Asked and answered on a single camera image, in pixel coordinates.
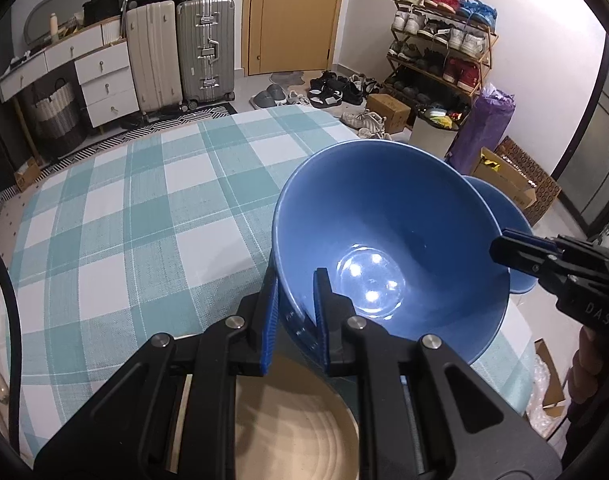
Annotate small cardboard box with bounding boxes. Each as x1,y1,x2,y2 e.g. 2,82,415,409
13,156,44,192

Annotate wooden shoe rack with shoes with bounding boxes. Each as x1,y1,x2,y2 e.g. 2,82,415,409
385,0,500,117

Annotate woven laundry basket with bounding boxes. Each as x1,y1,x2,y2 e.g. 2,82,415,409
31,79,84,142

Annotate purple bag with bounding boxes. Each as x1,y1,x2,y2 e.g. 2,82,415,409
445,82,517,177

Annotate pile of shoes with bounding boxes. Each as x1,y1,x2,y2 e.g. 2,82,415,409
287,71,395,141

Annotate flat cardboard piece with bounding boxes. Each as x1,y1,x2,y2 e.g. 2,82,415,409
533,339,567,408

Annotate yellow wooden door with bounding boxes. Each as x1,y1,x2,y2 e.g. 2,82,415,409
247,0,348,77

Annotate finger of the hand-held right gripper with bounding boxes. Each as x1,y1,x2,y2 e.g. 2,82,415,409
501,229,558,252
490,237,560,279

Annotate silver suitcase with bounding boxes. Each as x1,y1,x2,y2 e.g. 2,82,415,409
176,0,236,107

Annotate blue bowl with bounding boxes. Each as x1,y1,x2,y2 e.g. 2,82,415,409
461,175,536,296
271,140,511,367

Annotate white suitcase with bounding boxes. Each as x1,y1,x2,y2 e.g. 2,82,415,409
125,0,184,114

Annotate grey slippers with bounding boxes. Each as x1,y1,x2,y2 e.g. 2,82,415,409
250,84,288,110

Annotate white dresser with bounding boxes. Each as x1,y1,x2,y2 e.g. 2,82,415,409
0,21,141,130

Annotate teal plaid tablecloth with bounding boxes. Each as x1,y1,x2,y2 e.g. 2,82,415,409
5,105,536,463

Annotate person's right hand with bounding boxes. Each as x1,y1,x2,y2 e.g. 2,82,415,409
567,327,609,406

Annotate white trash bin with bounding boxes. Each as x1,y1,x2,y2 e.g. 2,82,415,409
408,109,466,160

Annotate patterned cardboard box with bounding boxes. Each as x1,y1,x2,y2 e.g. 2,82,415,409
471,135,562,227

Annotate oval mirror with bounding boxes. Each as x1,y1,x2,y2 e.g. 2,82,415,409
23,0,94,47

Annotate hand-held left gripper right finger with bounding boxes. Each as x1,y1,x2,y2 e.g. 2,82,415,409
313,268,563,480

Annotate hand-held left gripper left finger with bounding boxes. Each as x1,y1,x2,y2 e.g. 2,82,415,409
34,272,280,480

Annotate brown cardboard box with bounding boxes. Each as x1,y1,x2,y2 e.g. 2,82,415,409
366,93,413,134

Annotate black cable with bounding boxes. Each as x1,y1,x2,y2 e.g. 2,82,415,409
0,234,24,457

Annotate large cream plate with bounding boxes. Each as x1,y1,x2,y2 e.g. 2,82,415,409
167,352,361,480

